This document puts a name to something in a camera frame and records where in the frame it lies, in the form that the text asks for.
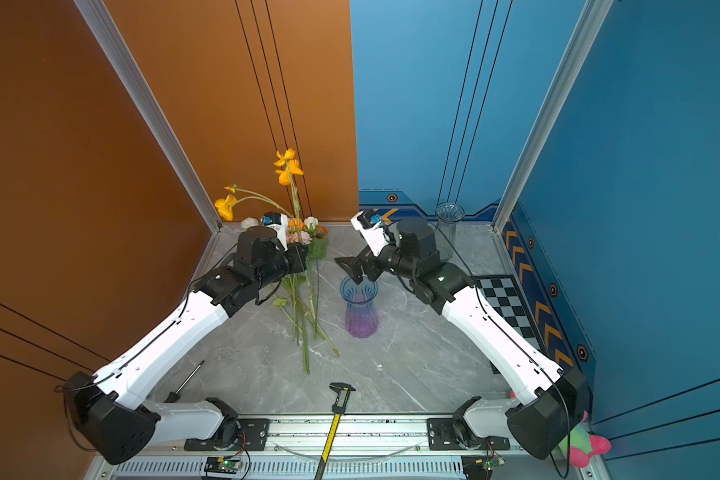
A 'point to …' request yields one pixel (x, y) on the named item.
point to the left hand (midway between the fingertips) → (310, 244)
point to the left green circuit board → (222, 464)
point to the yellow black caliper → (338, 408)
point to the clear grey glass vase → (447, 214)
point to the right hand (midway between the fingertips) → (349, 246)
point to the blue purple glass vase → (360, 316)
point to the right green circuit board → (480, 467)
